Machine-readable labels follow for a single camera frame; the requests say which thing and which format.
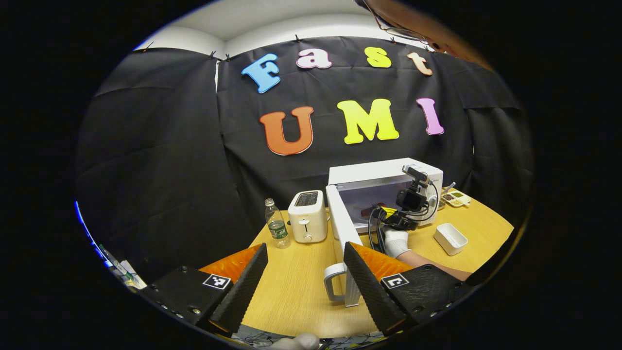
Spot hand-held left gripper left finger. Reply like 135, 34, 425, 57
141, 243, 269, 336

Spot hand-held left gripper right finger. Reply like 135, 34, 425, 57
343, 242, 474, 337

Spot white microwave oven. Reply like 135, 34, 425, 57
324, 157, 444, 308

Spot white compartment seasoning plate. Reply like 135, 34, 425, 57
445, 190, 471, 208

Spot white rectangular tray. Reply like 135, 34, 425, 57
433, 223, 468, 256

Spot clear plastic water bottle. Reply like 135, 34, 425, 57
265, 198, 291, 249

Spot white toaster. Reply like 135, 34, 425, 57
288, 190, 328, 244

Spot pile of desk clutter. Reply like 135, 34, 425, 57
97, 243, 148, 291

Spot thin-framed eyeglasses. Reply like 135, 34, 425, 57
362, 0, 431, 42

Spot person's head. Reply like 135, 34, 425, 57
357, 0, 491, 71

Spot blue lit screen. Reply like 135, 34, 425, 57
74, 200, 110, 265

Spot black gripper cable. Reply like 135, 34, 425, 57
368, 182, 439, 254

